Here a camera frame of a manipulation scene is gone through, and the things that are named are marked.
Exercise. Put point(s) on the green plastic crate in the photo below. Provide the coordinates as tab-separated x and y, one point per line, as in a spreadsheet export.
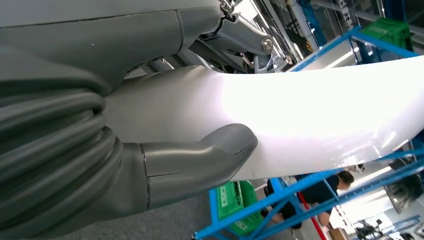
387	33
232	202

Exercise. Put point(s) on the person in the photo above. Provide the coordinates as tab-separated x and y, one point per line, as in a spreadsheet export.
314	193

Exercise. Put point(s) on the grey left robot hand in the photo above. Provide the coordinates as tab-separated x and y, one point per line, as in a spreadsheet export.
99	36

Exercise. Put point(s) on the blue metal shelf rack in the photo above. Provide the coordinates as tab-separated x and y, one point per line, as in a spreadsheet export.
381	182
324	50

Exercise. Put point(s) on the red barrier belt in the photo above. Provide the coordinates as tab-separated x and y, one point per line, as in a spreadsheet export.
311	218

